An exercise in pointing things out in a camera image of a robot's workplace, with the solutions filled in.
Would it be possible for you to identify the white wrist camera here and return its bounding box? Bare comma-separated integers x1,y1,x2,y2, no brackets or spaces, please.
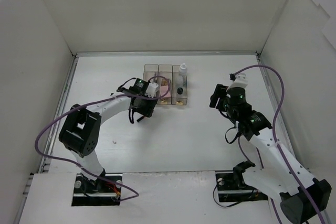
228,72,248,89
145,82,160,98

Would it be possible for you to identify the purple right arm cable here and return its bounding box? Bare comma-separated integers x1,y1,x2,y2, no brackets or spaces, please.
235,64,326,224

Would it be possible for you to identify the pink square compact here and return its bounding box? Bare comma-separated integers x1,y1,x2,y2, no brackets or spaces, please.
159,85,171,99

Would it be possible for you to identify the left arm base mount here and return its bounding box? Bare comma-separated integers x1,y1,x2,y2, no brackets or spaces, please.
71,174,121,207

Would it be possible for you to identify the clear three-slot organizer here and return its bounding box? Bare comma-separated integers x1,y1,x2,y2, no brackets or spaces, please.
143,64,188,106

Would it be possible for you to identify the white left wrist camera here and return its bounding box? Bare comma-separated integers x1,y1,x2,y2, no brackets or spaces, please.
145,82,160,98

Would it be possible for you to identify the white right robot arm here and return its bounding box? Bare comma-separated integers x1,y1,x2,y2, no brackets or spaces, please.
209,84,332,223

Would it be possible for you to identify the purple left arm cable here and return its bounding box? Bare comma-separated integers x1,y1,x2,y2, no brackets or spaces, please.
34,76,173,201

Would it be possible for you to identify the brown eyeshadow palette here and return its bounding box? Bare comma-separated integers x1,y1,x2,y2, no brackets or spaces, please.
161,78,170,86

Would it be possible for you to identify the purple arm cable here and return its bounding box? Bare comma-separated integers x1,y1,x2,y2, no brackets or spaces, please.
235,64,326,224
34,76,173,201

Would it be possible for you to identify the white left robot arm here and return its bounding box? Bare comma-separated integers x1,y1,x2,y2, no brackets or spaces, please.
59,78,160,193

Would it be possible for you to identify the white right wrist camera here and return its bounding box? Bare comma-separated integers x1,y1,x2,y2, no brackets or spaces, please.
228,72,248,89

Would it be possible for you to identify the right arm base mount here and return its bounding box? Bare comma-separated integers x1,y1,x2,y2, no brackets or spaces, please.
212,161,268,208

